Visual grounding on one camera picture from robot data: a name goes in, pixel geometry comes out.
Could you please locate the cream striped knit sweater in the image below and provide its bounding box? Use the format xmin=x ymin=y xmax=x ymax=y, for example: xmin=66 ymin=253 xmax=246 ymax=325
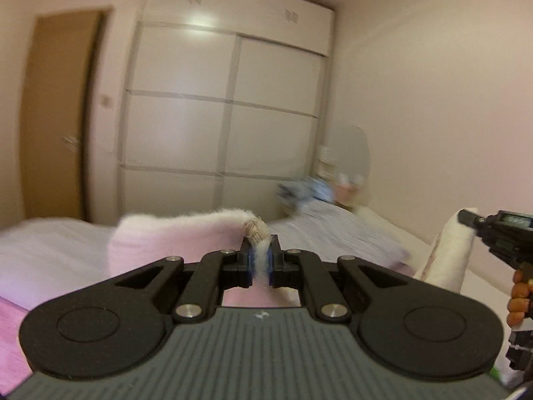
xmin=107 ymin=210 xmax=475 ymax=293

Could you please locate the person right hand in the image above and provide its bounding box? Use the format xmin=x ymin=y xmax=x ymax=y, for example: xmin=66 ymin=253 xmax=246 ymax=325
xmin=507 ymin=270 xmax=532 ymax=328

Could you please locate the lavender striped quilt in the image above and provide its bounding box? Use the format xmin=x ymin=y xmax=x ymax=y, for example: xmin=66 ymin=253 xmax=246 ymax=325
xmin=268 ymin=200 xmax=415 ymax=276

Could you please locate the oval vanity mirror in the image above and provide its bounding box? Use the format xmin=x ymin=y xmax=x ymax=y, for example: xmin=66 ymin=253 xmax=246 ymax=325
xmin=322 ymin=124 xmax=370 ymax=210

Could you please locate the green knit garment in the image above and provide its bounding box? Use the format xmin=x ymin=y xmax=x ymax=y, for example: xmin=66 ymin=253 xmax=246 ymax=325
xmin=490 ymin=366 xmax=505 ymax=385

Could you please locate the cream wardrobe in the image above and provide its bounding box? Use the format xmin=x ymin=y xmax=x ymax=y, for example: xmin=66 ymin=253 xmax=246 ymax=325
xmin=118 ymin=0 xmax=334 ymax=220

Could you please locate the pink rose bed blanket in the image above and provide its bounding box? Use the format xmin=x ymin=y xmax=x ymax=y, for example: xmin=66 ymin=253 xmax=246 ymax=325
xmin=1 ymin=218 xmax=115 ymax=394

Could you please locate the brown wooden door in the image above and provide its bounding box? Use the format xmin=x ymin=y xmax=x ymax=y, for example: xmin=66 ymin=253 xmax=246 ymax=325
xmin=19 ymin=10 xmax=106 ymax=219

